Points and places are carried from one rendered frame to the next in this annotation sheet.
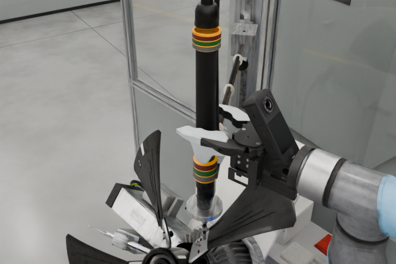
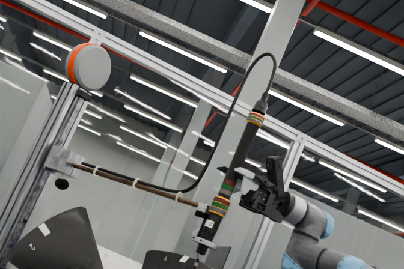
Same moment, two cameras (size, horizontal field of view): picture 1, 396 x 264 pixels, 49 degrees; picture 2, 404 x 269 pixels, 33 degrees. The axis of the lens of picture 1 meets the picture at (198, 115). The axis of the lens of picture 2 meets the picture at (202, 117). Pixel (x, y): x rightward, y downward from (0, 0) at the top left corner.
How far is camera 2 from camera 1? 174 cm
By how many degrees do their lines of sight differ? 74
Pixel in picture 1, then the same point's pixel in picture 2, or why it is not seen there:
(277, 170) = (276, 203)
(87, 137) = not seen: outside the picture
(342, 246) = (306, 244)
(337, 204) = (310, 217)
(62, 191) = not seen: outside the picture
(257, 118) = (280, 167)
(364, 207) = (321, 217)
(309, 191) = (299, 211)
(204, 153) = (247, 187)
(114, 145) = not seen: outside the picture
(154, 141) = (77, 216)
